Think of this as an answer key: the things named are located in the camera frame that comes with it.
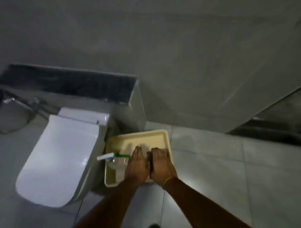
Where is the person's left hand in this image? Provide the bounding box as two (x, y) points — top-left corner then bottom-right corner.
(124, 146), (151, 186)

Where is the person's right hand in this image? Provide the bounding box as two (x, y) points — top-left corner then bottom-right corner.
(147, 148), (178, 187)

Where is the person's left forearm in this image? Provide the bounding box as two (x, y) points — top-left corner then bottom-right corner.
(75, 177), (143, 228)

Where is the person's right forearm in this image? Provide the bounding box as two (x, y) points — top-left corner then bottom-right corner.
(163, 177), (251, 228)

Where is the beige plastic tray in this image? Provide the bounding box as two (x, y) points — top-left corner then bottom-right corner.
(104, 129), (174, 188)

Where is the clear glass cup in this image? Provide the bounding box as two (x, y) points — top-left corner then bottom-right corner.
(107, 157), (129, 170)

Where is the yellow wrist thread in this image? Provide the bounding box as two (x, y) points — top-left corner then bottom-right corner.
(162, 176), (176, 190)

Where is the white toilet body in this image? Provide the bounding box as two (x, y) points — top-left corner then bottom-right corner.
(57, 107), (111, 205)

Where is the white toilet lid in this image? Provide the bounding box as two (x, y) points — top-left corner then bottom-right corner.
(15, 114), (100, 208)

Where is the tiled ledge with black top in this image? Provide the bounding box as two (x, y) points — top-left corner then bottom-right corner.
(0, 63), (147, 132)

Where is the chrome bidet sprayer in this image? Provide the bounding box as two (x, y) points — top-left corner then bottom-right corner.
(2, 97), (46, 114)

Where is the bidet sprayer hose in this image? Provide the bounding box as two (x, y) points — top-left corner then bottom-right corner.
(0, 110), (36, 135)

